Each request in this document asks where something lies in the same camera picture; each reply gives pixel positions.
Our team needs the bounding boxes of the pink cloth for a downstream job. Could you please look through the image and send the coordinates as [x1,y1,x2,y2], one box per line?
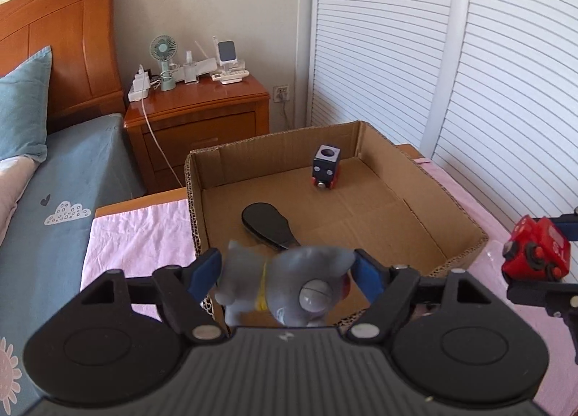
[80,158,577,415]

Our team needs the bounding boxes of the wooden nightstand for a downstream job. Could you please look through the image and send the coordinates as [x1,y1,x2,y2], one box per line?
[124,75,270,194]

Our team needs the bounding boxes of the cardboard box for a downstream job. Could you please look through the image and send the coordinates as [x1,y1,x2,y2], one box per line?
[183,120,490,326]

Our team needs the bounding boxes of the white louvered door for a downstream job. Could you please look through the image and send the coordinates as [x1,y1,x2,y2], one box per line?
[308,0,577,226]

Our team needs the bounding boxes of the grey plush toy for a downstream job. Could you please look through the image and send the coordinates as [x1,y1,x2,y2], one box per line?
[215,241,355,328]

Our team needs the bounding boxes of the black oval brush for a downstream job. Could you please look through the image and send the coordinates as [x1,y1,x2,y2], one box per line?
[241,202,299,251]

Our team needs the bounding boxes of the clear spray bottle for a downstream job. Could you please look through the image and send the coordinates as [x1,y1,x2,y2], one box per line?
[183,50,198,85]

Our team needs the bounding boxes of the green desk fan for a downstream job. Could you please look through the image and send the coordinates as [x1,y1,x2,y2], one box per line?
[149,35,177,91]

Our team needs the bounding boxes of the wooden headboard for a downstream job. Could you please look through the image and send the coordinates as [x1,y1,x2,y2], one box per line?
[0,0,125,133]

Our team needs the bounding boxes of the pink pillow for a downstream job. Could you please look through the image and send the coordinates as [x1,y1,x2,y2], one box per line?
[0,156,38,244]

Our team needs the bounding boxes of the blue bed sheet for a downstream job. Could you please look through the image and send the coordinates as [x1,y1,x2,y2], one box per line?
[0,114,145,415]

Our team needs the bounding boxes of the wall socket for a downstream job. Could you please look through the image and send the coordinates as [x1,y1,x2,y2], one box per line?
[273,84,290,104]

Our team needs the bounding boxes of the white charging cable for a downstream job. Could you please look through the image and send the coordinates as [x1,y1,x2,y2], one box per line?
[140,97,184,189]

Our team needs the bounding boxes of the red toy locomotive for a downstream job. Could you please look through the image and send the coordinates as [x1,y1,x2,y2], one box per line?
[501,216,577,283]

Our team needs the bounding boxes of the blue pillow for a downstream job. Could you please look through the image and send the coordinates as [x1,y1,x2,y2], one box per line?
[0,46,53,163]

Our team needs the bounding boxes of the white remote control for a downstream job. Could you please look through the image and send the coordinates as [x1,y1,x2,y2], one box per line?
[211,70,250,86]

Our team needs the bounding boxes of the white box on nightstand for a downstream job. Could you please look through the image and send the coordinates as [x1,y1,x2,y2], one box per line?
[172,58,217,82]

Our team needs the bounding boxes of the small screen device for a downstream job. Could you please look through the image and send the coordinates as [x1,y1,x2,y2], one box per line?
[212,35,238,72]

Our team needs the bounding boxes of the black toy train car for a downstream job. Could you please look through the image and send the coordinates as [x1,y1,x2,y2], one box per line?
[311,144,341,190]

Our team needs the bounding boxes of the white power strip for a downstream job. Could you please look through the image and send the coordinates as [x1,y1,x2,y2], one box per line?
[128,65,151,102]

